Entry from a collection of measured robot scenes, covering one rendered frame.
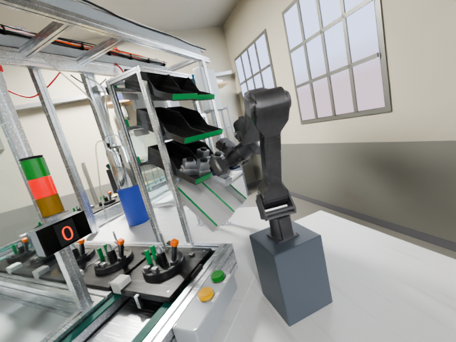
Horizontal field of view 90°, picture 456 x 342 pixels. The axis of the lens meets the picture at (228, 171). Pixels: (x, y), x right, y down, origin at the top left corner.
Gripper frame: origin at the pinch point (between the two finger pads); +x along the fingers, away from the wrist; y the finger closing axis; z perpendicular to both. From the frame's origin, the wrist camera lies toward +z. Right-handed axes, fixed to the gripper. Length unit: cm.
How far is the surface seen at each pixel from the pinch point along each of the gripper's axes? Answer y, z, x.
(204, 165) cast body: -1.9, 6.0, 8.1
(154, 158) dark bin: 6.2, 20.9, 23.0
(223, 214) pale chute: -6.3, -15.0, 18.2
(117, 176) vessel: -12, 44, 89
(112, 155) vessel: -12, 57, 82
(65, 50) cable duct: -15, 136, 71
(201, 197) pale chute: -4.7, -3.3, 22.3
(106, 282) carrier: 39, -12, 37
